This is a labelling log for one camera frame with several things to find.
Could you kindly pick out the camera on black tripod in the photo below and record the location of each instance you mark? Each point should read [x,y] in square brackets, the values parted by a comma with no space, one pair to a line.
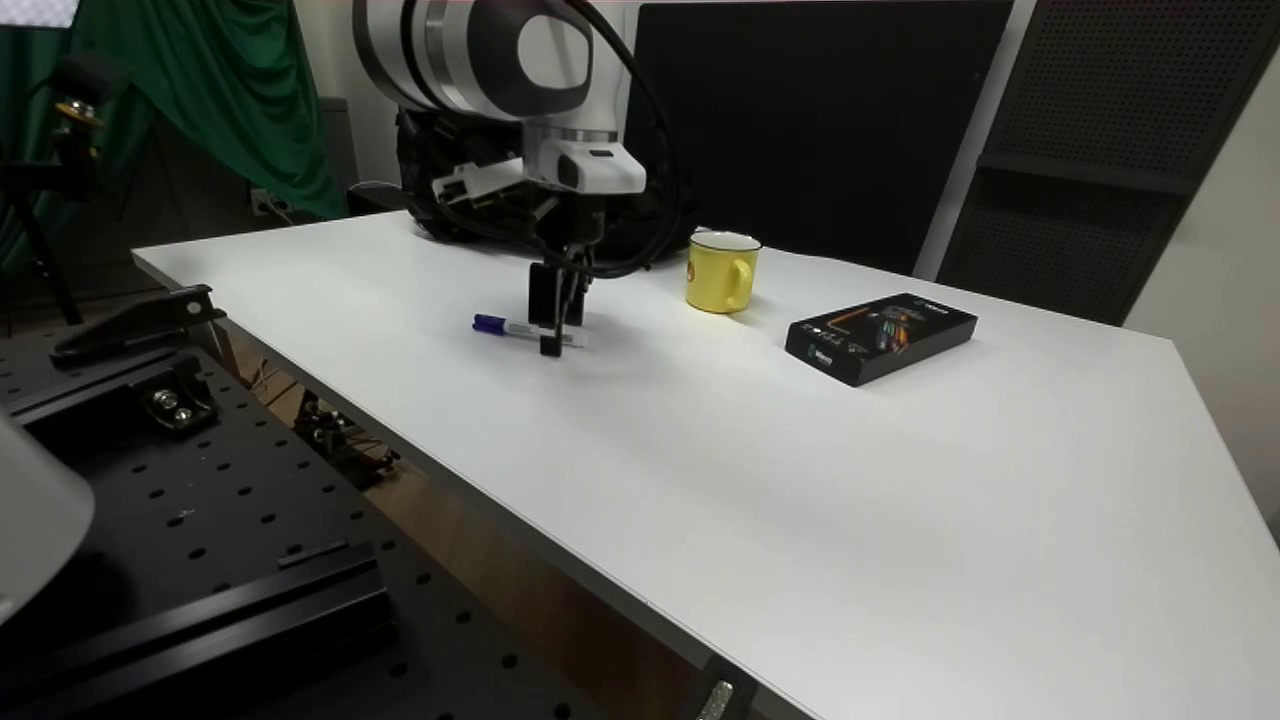
[75,114]

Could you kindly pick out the yellow enamel mug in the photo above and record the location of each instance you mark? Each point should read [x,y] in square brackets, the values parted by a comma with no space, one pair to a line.
[722,277]

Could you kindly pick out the black backpack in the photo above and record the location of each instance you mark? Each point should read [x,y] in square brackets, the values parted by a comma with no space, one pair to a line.
[464,226]

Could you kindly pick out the black perforated breadboard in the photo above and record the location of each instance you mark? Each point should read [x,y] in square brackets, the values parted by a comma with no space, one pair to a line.
[202,506]

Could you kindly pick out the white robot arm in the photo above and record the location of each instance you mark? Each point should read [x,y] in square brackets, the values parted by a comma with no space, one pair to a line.
[455,55]

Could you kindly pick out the white vertical post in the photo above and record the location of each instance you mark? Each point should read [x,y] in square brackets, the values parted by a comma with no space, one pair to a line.
[975,133]

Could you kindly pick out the black hex key box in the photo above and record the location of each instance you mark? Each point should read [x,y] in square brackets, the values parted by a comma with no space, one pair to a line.
[882,339]

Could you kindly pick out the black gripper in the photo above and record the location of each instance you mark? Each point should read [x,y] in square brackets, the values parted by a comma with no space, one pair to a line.
[571,226]

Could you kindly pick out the black panel board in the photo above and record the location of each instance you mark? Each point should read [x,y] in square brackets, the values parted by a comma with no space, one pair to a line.
[801,133]

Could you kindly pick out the white marker blue cap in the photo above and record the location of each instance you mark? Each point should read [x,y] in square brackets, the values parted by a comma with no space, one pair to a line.
[489,321]

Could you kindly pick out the black metal rail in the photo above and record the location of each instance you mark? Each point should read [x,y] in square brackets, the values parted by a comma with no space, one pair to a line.
[202,625]

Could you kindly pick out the white flat panel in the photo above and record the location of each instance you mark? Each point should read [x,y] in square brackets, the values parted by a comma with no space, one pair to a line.
[33,11]

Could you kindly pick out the black shelf cabinet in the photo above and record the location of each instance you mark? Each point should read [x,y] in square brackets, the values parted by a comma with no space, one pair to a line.
[1120,144]

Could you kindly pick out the black table bracket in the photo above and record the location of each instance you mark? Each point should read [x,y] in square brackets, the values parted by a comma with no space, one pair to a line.
[347,442]

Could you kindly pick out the green curtain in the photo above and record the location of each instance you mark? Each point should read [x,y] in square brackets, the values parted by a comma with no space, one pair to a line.
[224,92]

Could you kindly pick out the black clamp tool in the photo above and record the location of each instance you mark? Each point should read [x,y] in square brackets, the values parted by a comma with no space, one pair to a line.
[143,327]

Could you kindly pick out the white curved shade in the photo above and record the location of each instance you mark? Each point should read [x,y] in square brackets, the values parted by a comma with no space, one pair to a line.
[33,523]

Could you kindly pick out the small black device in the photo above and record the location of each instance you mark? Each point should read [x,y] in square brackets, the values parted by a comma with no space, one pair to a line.
[181,406]

